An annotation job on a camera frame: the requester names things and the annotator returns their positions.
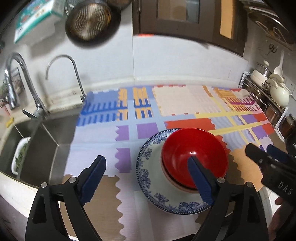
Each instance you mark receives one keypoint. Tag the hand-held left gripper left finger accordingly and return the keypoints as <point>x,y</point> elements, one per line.
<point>92,183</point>

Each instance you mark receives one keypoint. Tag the wooden cutting board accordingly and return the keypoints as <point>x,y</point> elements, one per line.
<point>270,23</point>

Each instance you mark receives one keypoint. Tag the glass jar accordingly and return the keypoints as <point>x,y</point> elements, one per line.
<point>288,127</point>

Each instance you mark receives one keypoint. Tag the blue floral rim plate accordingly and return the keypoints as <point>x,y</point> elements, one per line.
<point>150,166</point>

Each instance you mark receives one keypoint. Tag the small copper pot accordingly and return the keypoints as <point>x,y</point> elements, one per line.
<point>120,4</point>

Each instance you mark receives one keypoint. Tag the white cooking pot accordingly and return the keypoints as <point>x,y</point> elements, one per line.
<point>257,80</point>

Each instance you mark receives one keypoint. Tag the cream kettle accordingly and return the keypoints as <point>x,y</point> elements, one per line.
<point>279,95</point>

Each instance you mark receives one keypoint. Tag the paper towel pack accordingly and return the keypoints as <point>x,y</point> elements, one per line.
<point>34,20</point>

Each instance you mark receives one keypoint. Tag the white ladle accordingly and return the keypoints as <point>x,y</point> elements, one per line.
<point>277,69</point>

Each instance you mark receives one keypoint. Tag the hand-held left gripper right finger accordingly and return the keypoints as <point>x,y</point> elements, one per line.
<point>201,183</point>

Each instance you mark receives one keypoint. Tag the slim gooseneck faucet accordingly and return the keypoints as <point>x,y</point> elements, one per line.
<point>83,97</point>

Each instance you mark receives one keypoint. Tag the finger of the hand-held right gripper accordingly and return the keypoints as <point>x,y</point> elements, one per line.
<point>256,153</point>
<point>277,154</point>

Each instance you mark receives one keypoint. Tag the pink bowl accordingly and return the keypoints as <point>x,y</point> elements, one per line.
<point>185,190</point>

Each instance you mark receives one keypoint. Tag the steel sink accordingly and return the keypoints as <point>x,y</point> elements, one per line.
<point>44,150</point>

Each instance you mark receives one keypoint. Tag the yellow sponge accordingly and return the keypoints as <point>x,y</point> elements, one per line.
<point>10,122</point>

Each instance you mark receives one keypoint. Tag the colourful patterned mat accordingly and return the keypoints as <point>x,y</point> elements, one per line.
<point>180,102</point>

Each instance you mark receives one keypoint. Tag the black scissors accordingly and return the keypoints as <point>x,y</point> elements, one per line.
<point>272,49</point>

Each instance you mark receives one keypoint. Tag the white plastic basket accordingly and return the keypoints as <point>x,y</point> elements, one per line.
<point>16,163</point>

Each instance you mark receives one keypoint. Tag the person's right hand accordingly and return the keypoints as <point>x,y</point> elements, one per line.
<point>281,215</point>

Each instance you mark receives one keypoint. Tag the red bowl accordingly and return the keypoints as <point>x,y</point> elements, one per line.
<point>192,143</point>

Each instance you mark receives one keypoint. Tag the black frying pan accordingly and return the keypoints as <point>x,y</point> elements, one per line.
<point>90,23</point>

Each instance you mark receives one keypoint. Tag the metal shelf rack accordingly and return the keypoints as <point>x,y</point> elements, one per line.
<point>256,92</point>

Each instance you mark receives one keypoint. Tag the dark brown window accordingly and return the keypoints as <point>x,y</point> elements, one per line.
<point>175,30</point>

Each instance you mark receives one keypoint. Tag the steel pot with lid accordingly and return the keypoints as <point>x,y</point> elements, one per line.
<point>263,70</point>

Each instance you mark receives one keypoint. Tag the green vegetables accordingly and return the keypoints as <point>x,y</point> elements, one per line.
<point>22,155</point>

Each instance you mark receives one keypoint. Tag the wall socket panel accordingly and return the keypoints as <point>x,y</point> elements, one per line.
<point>290,84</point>

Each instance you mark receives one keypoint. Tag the tall chrome faucet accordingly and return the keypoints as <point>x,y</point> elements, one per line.
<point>42,112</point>

